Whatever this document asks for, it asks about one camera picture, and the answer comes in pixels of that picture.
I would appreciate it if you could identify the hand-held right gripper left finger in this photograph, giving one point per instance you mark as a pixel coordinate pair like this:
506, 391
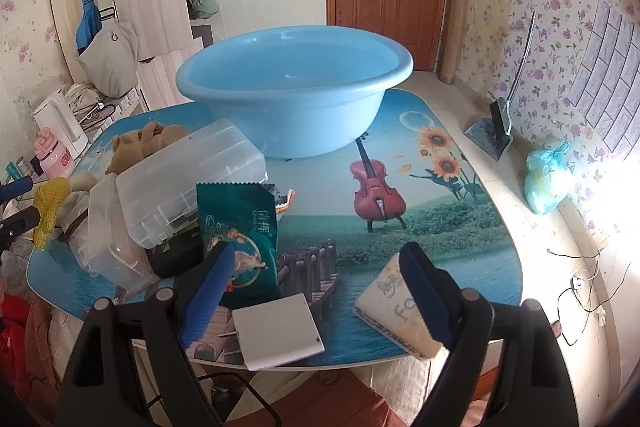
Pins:
210, 292

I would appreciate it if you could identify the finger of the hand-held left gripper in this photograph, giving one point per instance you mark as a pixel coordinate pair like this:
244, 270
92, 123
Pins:
15, 190
20, 223

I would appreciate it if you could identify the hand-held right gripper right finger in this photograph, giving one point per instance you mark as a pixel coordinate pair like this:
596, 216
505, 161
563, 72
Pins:
425, 302

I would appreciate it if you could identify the white printed tissue pack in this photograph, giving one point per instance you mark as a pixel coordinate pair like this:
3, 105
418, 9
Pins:
385, 307

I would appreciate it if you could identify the green foil packet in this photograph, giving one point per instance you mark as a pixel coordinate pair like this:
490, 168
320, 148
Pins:
240, 227

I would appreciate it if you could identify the white box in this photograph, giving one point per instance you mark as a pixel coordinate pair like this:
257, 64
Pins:
275, 327

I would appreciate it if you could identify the white orange plastic item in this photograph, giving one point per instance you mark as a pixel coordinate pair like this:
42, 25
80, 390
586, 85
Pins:
282, 204

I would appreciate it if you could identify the clear plastic compartment box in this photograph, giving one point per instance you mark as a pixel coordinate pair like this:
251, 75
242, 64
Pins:
200, 167

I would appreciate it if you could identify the tan plush toy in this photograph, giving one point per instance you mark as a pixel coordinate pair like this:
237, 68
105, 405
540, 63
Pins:
145, 142

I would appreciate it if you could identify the light blue plastic basin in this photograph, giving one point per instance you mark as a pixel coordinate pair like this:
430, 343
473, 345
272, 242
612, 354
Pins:
300, 117

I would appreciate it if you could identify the scenic printed desktop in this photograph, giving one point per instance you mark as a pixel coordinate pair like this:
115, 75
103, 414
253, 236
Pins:
425, 232

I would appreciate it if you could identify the pink water bottle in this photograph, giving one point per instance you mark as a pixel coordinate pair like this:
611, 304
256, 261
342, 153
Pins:
52, 157

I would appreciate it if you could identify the white electric kettle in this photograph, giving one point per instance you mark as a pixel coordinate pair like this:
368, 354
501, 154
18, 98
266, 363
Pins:
57, 119

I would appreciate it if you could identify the red cloth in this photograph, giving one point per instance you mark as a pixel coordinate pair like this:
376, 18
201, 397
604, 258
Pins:
15, 332

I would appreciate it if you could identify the grey tote bag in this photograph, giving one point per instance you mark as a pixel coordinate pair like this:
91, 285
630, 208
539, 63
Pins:
110, 62

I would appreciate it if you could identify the light blue plastic bag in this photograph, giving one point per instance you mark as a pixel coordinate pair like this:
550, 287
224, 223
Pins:
545, 182

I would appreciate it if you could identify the grey dustpan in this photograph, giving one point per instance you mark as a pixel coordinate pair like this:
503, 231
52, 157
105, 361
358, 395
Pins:
482, 134

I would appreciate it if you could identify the white wood-grain wardrobe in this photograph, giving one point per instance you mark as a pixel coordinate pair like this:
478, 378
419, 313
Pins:
150, 7

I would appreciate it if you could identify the grey brick pattern wall sticker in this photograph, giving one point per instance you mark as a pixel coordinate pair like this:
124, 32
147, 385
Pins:
610, 72

